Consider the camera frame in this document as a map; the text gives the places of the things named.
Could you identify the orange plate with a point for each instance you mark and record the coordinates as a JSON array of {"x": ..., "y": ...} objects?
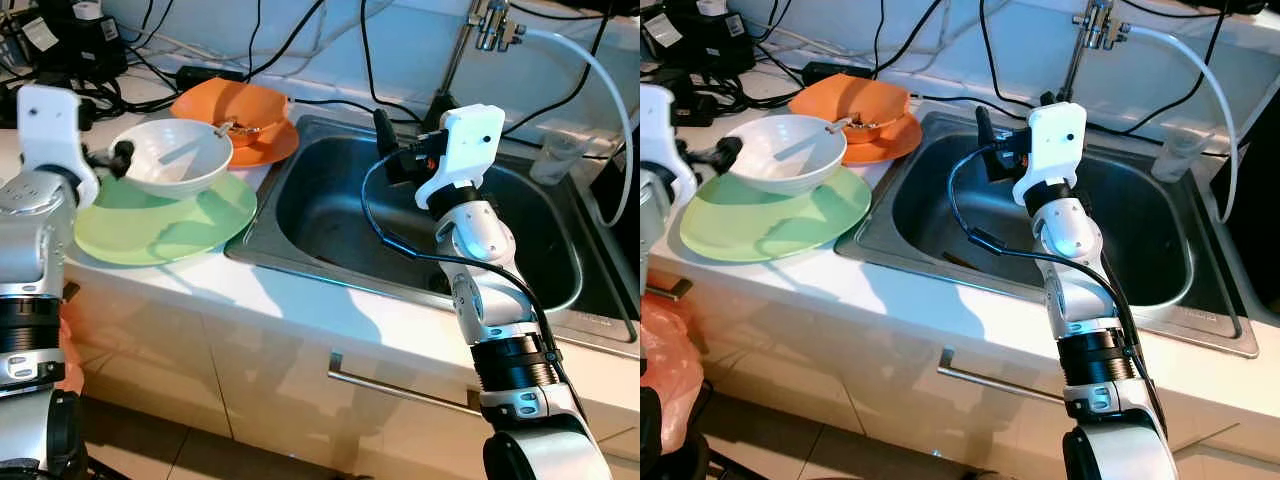
[
  {"x": 895, "y": 148},
  {"x": 275, "y": 150}
]

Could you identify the light green plate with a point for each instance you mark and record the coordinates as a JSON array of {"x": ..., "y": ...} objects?
[
  {"x": 160, "y": 230},
  {"x": 770, "y": 228}
]

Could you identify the black kitchen appliance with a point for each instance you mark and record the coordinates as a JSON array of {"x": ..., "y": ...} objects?
[{"x": 1262, "y": 200}]

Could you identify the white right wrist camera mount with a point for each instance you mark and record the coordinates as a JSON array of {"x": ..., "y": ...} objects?
[
  {"x": 1055, "y": 140},
  {"x": 470, "y": 140}
]

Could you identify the metal sink faucet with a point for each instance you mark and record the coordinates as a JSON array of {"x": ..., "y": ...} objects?
[
  {"x": 1100, "y": 25},
  {"x": 492, "y": 30}
]

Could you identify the black labelled adapter box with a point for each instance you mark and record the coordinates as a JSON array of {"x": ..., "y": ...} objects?
[
  {"x": 85, "y": 45},
  {"x": 700, "y": 40}
]

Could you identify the white kitchen cabinet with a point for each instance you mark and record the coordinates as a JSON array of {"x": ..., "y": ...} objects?
[
  {"x": 850, "y": 380},
  {"x": 250, "y": 380}
]

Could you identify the wooden chopstick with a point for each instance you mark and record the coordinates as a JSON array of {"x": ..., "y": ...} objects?
[{"x": 970, "y": 261}]

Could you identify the orange bowl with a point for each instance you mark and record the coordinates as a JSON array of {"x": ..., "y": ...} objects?
[
  {"x": 240, "y": 100},
  {"x": 860, "y": 92}
]

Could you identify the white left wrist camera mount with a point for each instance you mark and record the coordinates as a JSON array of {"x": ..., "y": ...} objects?
[
  {"x": 660, "y": 130},
  {"x": 50, "y": 130}
]

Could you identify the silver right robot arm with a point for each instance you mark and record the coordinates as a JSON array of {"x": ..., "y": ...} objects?
[
  {"x": 480, "y": 240},
  {"x": 1065, "y": 235}
]

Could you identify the white ribbed bowl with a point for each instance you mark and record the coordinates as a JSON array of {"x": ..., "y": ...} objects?
[
  {"x": 150, "y": 180},
  {"x": 770, "y": 178}
]

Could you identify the clear plastic cup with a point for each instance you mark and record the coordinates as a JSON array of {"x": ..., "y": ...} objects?
[
  {"x": 1180, "y": 155},
  {"x": 555, "y": 160}
]

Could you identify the stainless steel sink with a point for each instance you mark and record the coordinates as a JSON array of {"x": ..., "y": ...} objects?
[
  {"x": 930, "y": 210},
  {"x": 330, "y": 220}
]

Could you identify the metal spoon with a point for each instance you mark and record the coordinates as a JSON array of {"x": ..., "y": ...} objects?
[
  {"x": 240, "y": 127},
  {"x": 855, "y": 123}
]

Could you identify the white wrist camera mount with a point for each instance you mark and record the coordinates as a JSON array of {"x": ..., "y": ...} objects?
[
  {"x": 50, "y": 130},
  {"x": 1055, "y": 140},
  {"x": 660, "y": 130},
  {"x": 470, "y": 140}
]

